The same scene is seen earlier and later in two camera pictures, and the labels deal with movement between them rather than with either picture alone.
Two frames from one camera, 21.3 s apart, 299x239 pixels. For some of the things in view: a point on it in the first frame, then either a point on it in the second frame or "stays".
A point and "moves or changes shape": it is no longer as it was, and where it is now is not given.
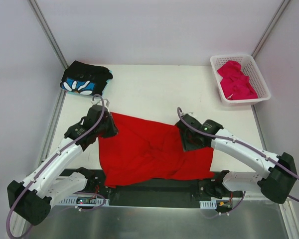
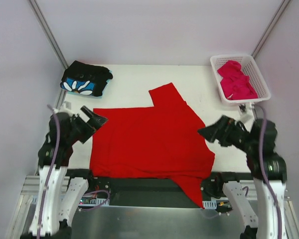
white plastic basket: x=239 y=80 stays
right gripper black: x=187 y=140 → x=223 y=132
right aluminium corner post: x=272 y=25 stays
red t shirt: x=144 y=151 moves or changes shape
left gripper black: x=110 y=127 → x=84 y=123
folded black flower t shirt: x=85 y=79 stays
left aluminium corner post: x=48 y=33 stays
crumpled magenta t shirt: x=234 y=84 stays
